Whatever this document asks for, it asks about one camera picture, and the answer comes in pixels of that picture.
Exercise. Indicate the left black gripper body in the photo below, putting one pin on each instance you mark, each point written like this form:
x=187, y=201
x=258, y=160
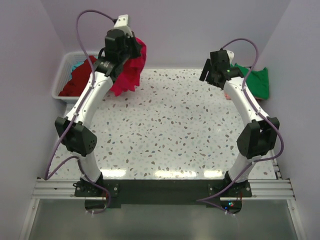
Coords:
x=127, y=53

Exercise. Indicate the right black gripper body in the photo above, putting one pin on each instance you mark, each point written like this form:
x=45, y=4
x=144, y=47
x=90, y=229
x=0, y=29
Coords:
x=209, y=79

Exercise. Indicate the pink red t-shirt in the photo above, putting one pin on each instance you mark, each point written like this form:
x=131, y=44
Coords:
x=129, y=79

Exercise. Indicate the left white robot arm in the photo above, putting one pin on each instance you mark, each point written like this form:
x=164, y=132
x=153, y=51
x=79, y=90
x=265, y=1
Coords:
x=117, y=69

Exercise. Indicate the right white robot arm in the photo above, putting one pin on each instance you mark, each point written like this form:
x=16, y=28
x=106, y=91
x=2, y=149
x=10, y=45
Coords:
x=260, y=131

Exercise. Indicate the folded peach t-shirt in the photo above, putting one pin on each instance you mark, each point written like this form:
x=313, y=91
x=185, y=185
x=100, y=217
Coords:
x=227, y=96

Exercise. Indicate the folded green t-shirt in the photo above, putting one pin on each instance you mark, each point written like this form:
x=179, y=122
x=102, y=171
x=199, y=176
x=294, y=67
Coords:
x=258, y=83

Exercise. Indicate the light blue t-shirt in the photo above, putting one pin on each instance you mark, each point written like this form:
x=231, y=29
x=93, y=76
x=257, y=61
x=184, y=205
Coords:
x=76, y=65

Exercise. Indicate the dark red t-shirt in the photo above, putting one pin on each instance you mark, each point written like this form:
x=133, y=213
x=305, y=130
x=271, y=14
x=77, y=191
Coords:
x=78, y=81

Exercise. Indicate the white plastic laundry basket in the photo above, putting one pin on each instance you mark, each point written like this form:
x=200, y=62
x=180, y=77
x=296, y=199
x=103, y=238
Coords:
x=63, y=75

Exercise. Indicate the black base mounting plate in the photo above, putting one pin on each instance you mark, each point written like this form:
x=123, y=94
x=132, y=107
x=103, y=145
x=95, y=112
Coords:
x=114, y=193

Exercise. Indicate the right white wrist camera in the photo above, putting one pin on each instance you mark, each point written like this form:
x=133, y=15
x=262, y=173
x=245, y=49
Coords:
x=231, y=56

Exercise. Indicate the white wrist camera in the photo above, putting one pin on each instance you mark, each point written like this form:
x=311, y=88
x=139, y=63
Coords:
x=231, y=56
x=122, y=23

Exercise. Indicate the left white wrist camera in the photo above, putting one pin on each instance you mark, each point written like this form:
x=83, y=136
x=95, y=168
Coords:
x=122, y=23

